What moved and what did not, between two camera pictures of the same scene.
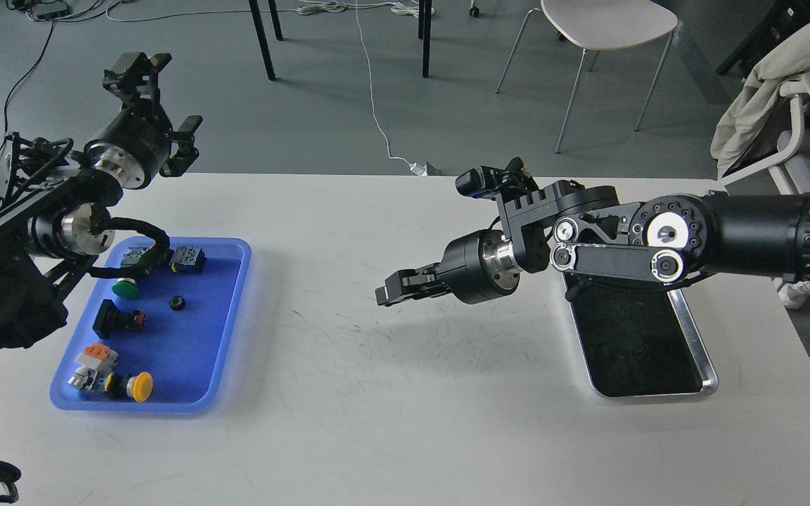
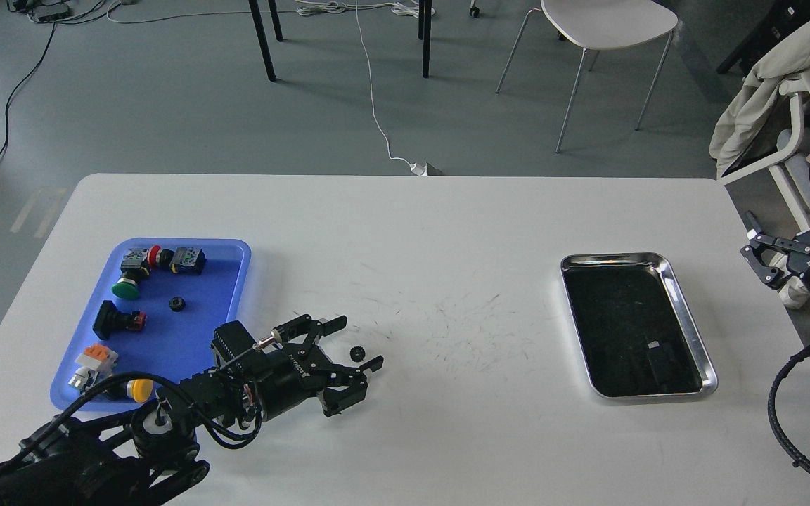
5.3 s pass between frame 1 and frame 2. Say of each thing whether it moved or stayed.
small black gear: stayed
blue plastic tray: stayed
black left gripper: moved
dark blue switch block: stayed
